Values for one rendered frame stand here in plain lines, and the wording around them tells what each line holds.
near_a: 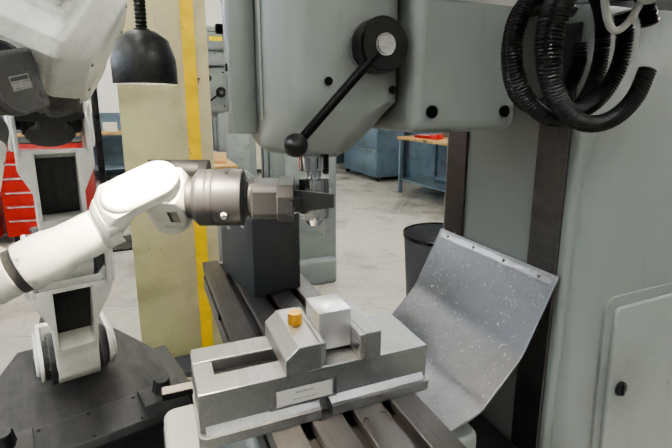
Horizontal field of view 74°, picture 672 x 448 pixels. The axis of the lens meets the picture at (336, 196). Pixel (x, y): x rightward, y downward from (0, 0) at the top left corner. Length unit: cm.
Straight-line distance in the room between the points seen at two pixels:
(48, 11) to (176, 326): 198
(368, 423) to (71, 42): 76
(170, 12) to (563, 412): 217
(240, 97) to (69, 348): 98
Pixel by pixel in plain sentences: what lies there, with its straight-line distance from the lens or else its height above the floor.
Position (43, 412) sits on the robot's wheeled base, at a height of 57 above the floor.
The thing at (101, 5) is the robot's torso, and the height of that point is 155.
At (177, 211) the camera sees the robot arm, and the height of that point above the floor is 122.
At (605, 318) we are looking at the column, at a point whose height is 103.
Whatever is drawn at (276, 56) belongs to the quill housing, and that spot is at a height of 144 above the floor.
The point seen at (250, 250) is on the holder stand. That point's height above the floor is 106.
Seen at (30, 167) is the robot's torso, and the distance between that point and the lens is 123.
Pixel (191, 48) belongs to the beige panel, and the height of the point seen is 164.
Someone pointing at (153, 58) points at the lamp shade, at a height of 143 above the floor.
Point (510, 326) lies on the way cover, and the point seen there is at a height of 100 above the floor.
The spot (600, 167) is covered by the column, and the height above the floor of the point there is 128.
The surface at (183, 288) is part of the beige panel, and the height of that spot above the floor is 42.
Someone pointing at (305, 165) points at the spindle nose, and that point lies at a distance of 68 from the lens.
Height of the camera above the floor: 138
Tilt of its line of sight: 12 degrees down
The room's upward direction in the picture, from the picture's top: straight up
